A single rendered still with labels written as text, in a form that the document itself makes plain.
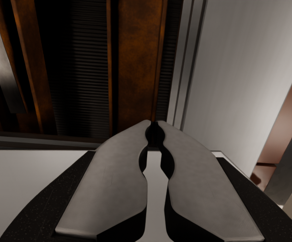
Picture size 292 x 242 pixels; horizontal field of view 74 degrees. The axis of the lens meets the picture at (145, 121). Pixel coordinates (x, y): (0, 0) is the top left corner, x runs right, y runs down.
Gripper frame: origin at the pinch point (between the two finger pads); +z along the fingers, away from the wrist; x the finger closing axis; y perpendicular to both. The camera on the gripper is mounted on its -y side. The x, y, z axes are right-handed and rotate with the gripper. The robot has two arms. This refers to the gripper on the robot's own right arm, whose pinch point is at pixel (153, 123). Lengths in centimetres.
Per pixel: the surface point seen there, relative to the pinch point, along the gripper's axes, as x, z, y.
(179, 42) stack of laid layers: 2.3, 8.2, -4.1
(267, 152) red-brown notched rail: 14.7, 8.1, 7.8
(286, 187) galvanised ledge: 34.3, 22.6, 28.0
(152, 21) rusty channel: 0.0, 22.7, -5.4
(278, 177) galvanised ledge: 31.5, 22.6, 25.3
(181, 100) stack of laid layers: 3.1, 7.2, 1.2
